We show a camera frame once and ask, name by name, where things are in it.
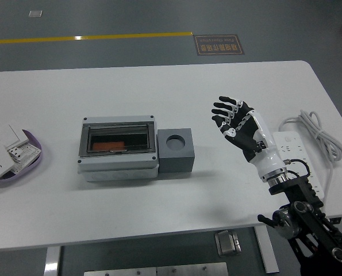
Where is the grey box with clear lid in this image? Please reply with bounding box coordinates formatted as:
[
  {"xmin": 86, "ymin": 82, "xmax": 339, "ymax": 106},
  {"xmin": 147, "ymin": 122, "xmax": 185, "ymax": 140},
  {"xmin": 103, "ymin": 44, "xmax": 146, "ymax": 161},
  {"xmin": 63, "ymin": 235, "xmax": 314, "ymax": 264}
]
[{"xmin": 77, "ymin": 114, "xmax": 160, "ymax": 182}]

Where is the small white socket module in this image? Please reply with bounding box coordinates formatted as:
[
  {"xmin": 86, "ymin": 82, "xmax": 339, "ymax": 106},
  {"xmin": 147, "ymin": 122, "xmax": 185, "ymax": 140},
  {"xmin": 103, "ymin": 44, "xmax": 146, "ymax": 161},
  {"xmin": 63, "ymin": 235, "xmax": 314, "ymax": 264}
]
[{"xmin": 7, "ymin": 145, "xmax": 28, "ymax": 162}]

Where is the white switch panel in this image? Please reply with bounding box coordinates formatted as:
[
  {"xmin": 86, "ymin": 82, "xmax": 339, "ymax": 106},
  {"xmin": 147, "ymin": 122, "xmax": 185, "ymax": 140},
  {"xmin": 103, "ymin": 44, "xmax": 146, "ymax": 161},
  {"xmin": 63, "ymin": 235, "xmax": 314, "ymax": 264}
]
[{"xmin": 0, "ymin": 124, "xmax": 29, "ymax": 150}]

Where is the steel base plate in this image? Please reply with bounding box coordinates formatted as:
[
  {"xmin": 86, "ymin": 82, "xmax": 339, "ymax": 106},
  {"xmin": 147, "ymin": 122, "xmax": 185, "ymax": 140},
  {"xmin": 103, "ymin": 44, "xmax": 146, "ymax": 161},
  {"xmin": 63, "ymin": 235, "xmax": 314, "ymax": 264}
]
[{"xmin": 83, "ymin": 267, "xmax": 157, "ymax": 276}]

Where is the white socket plate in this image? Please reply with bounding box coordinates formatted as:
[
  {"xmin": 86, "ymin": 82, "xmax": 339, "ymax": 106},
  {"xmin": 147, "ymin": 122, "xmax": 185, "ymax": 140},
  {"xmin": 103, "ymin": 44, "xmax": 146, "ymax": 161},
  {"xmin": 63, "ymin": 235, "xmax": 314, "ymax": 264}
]
[{"xmin": 14, "ymin": 143, "xmax": 42, "ymax": 174}]

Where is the grey cube with round hole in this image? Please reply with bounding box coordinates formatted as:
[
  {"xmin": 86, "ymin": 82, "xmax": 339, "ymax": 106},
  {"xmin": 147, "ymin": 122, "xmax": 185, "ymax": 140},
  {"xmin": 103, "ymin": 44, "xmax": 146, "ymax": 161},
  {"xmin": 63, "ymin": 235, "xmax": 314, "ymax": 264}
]
[{"xmin": 157, "ymin": 127, "xmax": 195, "ymax": 174}]

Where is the purple tray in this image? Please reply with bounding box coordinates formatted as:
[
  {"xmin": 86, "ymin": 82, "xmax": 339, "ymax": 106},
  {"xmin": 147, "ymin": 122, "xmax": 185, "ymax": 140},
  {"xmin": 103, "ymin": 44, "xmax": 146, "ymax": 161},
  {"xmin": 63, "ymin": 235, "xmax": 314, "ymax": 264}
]
[{"xmin": 0, "ymin": 129, "xmax": 43, "ymax": 188}]

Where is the orange cylinder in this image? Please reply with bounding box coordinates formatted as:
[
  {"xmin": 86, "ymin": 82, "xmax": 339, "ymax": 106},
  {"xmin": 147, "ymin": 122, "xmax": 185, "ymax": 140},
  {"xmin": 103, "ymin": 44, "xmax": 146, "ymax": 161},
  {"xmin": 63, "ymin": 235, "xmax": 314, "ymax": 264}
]
[{"xmin": 92, "ymin": 141, "xmax": 125, "ymax": 151}]

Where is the white power cord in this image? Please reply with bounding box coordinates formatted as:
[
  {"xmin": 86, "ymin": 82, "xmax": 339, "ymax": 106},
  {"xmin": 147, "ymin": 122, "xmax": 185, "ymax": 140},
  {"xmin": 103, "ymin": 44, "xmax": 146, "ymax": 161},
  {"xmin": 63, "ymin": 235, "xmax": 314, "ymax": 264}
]
[{"xmin": 278, "ymin": 109, "xmax": 342, "ymax": 204}]

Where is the white table leg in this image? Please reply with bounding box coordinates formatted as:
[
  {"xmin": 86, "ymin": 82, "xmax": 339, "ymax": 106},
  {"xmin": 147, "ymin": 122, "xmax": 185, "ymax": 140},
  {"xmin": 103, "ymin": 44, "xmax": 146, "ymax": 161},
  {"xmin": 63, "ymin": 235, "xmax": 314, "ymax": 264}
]
[
  {"xmin": 43, "ymin": 246, "xmax": 62, "ymax": 276},
  {"xmin": 253, "ymin": 225, "xmax": 280, "ymax": 274}
]

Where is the silver metal box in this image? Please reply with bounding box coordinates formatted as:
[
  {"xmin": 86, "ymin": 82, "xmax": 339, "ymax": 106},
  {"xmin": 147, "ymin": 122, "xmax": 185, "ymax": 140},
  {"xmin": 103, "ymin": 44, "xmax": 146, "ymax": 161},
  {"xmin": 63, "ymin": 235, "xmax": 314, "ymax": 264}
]
[{"xmin": 215, "ymin": 231, "xmax": 242, "ymax": 256}]

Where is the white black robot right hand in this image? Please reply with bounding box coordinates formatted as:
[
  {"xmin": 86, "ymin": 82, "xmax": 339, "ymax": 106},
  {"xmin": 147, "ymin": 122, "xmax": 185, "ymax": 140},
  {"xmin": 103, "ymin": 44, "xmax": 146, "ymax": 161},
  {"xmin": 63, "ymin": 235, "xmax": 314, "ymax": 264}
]
[{"xmin": 211, "ymin": 95, "xmax": 286, "ymax": 183}]

